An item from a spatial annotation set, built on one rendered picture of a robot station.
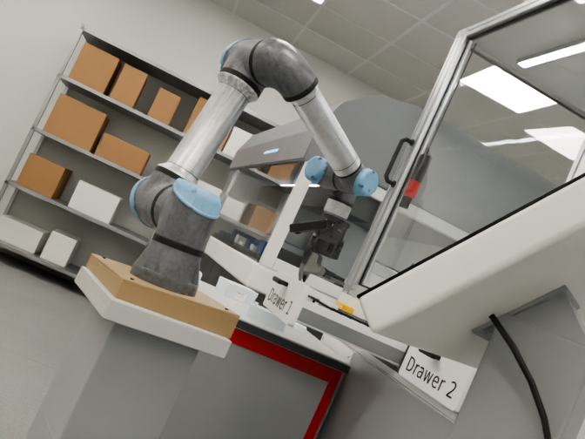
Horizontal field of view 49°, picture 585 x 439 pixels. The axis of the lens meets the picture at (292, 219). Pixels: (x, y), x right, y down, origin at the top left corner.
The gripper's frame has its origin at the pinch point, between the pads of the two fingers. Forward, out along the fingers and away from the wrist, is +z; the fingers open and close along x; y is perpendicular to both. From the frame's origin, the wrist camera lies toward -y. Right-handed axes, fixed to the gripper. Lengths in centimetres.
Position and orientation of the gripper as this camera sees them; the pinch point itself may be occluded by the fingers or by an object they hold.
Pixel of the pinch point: (301, 276)
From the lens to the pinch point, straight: 188.9
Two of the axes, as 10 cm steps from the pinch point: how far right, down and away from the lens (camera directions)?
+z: -4.0, 9.2, -0.3
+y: 8.6, 3.6, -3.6
